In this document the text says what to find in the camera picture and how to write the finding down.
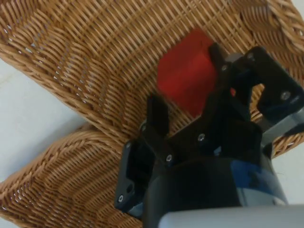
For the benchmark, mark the red cube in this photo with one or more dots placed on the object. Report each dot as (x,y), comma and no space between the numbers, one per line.
(185,78)

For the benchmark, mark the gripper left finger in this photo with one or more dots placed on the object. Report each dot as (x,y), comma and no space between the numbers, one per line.
(156,123)

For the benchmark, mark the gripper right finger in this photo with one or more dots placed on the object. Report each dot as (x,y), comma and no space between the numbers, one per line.
(273,73)

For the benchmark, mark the brown wicker basket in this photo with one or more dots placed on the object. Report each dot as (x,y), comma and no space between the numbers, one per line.
(59,178)
(95,47)

